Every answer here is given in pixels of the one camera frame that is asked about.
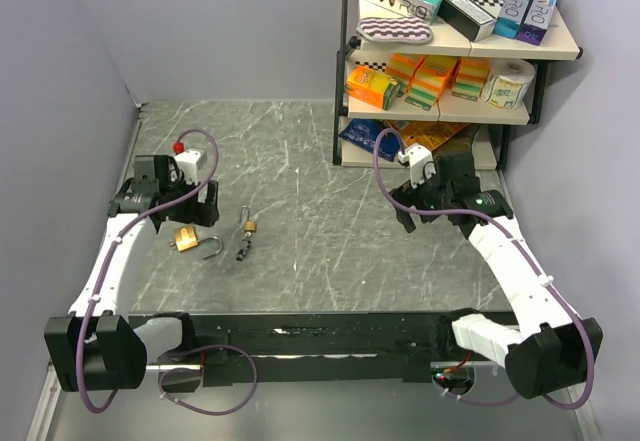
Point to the black white carton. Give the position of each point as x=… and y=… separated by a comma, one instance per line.
x=468, y=18

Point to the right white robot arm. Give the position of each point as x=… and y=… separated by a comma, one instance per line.
x=551, y=347

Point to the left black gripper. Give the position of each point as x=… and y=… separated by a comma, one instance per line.
x=198, y=212

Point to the middle sponge pack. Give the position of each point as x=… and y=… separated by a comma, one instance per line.
x=430, y=80

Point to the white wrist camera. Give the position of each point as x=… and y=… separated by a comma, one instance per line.
x=420, y=162
x=189, y=161

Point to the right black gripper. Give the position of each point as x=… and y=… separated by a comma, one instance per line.
x=411, y=196

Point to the sponge pack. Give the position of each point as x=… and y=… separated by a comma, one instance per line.
x=402, y=67
x=470, y=77
x=430, y=80

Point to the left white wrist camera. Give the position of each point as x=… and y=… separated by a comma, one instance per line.
x=189, y=161

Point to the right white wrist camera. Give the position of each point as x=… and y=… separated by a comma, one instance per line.
x=420, y=162

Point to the orange carton box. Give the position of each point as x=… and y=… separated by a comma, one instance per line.
x=372, y=87

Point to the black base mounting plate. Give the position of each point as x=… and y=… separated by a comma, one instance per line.
x=319, y=346

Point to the blue toothpaste box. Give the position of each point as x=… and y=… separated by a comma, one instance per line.
x=511, y=17

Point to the orange snack bag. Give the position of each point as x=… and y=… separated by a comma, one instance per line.
x=430, y=134

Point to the small brass long-shackle padlock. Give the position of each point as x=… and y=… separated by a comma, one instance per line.
x=249, y=226

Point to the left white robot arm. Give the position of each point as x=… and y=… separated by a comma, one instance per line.
x=94, y=347

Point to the toilet paper roll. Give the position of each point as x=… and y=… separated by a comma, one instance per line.
x=507, y=83

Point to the aluminium frame rail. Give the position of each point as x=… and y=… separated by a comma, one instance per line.
x=46, y=406

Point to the striped sleep mask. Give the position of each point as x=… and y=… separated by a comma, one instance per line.
x=403, y=30

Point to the left sponge pack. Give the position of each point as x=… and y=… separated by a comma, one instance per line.
x=402, y=67

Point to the black frame beige shelf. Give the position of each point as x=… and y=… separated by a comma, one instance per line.
x=496, y=125

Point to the purple toothpaste box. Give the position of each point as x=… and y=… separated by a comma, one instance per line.
x=536, y=22

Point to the right sponge pack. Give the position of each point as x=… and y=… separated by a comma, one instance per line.
x=470, y=77

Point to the blue snack bag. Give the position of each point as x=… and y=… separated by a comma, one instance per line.
x=363, y=134

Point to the dark brown snack bag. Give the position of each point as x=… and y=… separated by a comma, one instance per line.
x=462, y=143

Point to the large brass padlock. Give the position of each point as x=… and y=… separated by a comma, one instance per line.
x=185, y=238

